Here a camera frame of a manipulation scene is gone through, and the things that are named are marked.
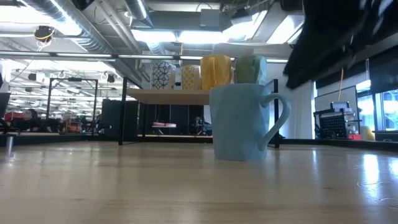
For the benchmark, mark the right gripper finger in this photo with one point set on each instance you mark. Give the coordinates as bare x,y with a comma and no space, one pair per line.
317,62
297,62

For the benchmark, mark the yellow checkered mug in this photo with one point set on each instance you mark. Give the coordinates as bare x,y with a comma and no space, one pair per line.
189,77

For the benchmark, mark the yellow container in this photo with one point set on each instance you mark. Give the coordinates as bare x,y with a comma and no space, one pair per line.
368,133

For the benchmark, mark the green faceted mug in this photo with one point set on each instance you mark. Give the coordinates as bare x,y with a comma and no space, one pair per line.
248,70

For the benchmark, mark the light blue faceted mug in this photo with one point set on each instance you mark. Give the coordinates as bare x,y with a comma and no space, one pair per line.
239,124

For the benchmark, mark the small red box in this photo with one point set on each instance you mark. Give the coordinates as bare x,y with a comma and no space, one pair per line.
354,137

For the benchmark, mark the silver round air duct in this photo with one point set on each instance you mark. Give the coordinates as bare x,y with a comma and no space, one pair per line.
138,12

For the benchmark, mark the navy geometric pattern mug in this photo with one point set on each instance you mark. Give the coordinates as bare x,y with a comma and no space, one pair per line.
161,76

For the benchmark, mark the person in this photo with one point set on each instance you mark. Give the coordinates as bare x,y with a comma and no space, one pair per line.
29,119

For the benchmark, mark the black aluminium table frame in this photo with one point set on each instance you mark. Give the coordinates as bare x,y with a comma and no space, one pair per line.
311,142

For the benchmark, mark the black monitor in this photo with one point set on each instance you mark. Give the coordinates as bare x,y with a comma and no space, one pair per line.
4,104

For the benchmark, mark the silver metal post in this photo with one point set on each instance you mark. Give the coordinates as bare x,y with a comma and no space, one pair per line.
10,144

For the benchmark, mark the black metal frame stand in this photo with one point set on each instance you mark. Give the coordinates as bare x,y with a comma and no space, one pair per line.
96,102

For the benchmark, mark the black perforated rack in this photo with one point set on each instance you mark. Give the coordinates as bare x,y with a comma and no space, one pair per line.
334,126

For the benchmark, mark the black cabinet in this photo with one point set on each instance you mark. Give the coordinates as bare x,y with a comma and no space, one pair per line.
109,118

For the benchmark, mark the long ceiling light strip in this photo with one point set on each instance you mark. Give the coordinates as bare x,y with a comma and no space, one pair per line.
140,57

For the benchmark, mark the silver spiral air duct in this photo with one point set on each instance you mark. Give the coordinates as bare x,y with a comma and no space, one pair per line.
87,37

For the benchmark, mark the orange faceted mug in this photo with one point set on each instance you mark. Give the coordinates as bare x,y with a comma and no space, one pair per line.
216,73

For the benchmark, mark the wooden shelf riser black legs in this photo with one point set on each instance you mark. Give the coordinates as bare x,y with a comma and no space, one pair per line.
168,97

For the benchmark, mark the pink tray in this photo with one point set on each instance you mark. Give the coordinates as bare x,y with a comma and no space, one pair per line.
163,124

